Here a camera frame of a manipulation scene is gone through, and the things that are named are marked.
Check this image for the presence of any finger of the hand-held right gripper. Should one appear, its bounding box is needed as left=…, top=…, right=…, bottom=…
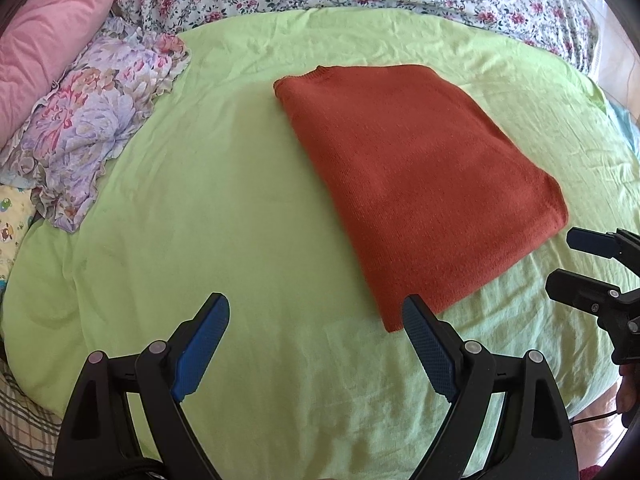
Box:
left=566, top=227, right=640, bottom=277
left=545, top=269, right=640, bottom=322

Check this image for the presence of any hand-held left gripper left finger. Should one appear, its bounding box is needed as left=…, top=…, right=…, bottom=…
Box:
left=52, top=292, right=231, bottom=480

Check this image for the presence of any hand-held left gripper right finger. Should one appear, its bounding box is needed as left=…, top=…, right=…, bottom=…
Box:
left=402, top=295, right=578, bottom=480

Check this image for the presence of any orange knit sweater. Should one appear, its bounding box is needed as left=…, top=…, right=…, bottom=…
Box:
left=273, top=64, right=570, bottom=333

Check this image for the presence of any person's right hand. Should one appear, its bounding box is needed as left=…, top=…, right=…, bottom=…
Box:
left=616, top=362, right=640, bottom=429

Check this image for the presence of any light blue cloth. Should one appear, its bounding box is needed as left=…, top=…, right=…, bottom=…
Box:
left=605, top=100, right=640, bottom=161

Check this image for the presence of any light green bed sheet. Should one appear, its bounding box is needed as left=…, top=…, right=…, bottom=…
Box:
left=0, top=7, right=640, bottom=480

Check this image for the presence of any plaid cloth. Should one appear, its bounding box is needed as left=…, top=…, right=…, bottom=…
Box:
left=0, top=357, right=63, bottom=478

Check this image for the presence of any yellow printed cloth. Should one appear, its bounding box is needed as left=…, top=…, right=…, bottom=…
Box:
left=0, top=182, right=38, bottom=291

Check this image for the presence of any purple floral ruffled pillow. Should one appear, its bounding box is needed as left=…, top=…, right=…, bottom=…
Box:
left=0, top=16, right=192, bottom=233

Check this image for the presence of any pink pillow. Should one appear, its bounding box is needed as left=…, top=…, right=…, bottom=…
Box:
left=0, top=0, right=126, bottom=148

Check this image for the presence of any black cable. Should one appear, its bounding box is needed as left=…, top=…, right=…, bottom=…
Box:
left=570, top=410, right=623, bottom=428

